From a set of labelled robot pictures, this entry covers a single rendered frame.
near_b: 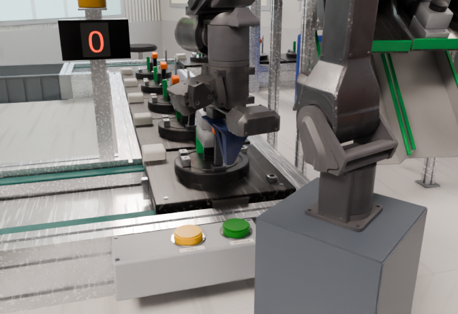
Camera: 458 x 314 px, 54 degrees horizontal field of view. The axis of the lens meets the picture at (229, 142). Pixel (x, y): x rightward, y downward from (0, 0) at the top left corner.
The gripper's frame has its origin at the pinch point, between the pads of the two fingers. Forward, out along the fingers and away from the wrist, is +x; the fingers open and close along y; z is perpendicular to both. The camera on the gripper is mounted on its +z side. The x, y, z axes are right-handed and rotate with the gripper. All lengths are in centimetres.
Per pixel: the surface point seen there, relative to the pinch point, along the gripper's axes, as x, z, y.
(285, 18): 7, -245, -363
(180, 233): 10.7, 9.5, 4.0
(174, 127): 8.6, -4.9, -38.5
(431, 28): -14.7, -40.5, -1.2
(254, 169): 10.8, -11.4, -12.3
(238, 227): 10.7, 1.5, 5.9
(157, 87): 8, -15, -83
